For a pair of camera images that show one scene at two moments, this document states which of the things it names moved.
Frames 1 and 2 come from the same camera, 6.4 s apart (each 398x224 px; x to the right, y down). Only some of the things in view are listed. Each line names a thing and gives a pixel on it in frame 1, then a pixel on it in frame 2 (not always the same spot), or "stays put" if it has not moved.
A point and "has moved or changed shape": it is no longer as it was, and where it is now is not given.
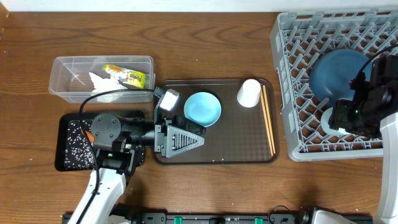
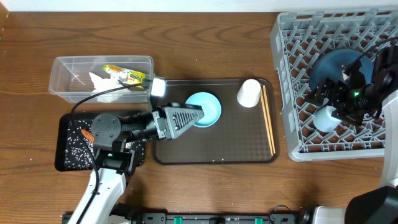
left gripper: (164, 139) → (164, 116)
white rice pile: (78, 155) stays put
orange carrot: (91, 136) stays put
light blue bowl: (203, 108) stays put
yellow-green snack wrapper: (135, 78) stays put
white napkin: (104, 84) stays put
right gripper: (339, 117) → (338, 87)
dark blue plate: (331, 71) stays put
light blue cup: (326, 127) has moved or changed shape
